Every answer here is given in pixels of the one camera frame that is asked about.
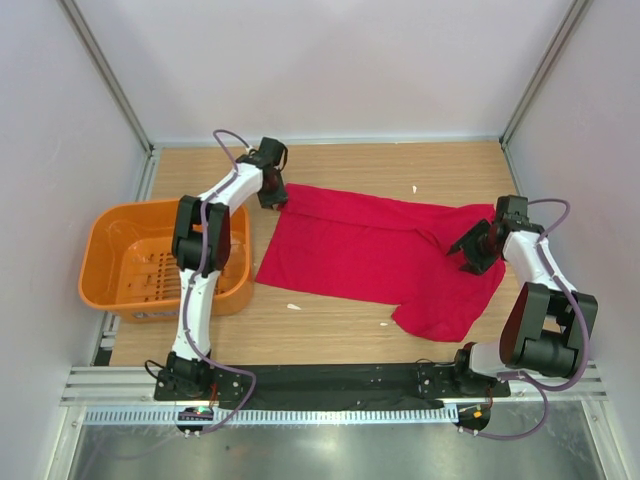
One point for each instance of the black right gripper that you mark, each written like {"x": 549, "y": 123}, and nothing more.
{"x": 475, "y": 263}

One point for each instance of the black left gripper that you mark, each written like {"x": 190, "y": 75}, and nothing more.
{"x": 280, "y": 197}

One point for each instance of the red t shirt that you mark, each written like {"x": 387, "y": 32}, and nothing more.
{"x": 367, "y": 248}

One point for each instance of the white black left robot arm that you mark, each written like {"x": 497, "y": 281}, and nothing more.
{"x": 201, "y": 246}

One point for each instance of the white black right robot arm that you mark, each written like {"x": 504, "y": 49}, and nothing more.
{"x": 546, "y": 338}

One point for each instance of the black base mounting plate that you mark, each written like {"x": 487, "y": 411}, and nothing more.
{"x": 348, "y": 387}

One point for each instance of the orange plastic basket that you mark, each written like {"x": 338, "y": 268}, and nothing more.
{"x": 129, "y": 271}

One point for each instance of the aluminium frame rail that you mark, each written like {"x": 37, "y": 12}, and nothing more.
{"x": 111, "y": 385}

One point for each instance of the white slotted cable duct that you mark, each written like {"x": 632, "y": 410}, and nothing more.
{"x": 198, "y": 416}

